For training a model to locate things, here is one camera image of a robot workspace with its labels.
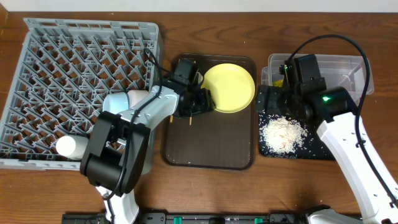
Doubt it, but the grey plastic dish rack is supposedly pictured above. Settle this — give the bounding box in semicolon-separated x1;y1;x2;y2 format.
1;18;164;170

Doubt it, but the black tray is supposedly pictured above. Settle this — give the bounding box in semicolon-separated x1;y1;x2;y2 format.
258;113;334;160

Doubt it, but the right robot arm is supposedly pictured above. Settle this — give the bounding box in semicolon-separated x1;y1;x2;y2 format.
259;54;397;223

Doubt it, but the white paper cup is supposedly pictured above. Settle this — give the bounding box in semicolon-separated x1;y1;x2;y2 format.
55;135;88;160

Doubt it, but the clear plastic bin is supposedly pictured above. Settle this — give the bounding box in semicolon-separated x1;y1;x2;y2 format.
261;54;373;106

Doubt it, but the yellow snack wrapper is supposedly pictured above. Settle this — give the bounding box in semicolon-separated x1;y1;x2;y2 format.
272;79;284;87

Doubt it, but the light blue bowl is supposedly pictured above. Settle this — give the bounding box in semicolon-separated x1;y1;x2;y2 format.
102;92;129;114

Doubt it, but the yellow plate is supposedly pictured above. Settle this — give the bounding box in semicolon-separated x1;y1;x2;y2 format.
201;63;255;113

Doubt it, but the white bowl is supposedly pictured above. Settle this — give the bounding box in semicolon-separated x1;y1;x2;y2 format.
127;90;149;108

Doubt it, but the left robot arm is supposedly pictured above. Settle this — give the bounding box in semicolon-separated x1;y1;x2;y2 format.
80;59;215;223

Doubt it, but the dark brown serving tray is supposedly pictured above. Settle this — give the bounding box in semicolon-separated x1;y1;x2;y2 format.
161;53;257;171

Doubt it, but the pile of rice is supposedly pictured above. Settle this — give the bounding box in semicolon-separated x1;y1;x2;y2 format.
259;115;309;157

